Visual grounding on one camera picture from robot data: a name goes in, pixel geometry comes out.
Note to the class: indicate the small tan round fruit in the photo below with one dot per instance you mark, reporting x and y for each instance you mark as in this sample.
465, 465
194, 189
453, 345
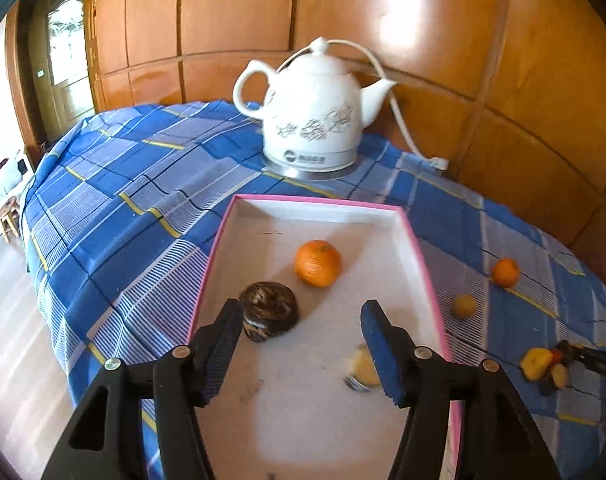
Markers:
464, 306

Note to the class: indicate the small red tomato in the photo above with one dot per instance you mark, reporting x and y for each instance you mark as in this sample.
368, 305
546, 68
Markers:
556, 356

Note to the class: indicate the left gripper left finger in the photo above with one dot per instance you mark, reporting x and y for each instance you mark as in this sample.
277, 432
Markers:
104, 439

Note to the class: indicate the orange tangerine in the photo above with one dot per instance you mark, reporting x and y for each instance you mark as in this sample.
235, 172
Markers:
505, 273
318, 263

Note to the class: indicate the pink shallow cardboard tray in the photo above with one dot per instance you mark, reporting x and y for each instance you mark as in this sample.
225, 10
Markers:
284, 411

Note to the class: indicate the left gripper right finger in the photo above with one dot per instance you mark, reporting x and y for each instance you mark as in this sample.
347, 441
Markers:
498, 437

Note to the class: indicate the small wooden stool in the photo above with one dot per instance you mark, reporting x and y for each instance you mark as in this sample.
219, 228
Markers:
9, 215

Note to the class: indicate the white ceramic electric kettle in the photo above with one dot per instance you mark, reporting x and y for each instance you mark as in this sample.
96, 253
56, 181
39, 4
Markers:
312, 109

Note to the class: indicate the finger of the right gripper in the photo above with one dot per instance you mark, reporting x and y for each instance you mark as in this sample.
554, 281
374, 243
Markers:
592, 359

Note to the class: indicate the wooden wall cabinet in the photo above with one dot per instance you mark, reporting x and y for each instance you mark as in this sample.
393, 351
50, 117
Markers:
511, 92

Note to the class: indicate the blue plaid tablecloth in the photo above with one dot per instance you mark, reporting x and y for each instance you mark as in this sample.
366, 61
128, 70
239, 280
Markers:
124, 210

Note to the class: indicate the wooden door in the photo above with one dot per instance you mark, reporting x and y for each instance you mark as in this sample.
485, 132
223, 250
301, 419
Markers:
48, 71

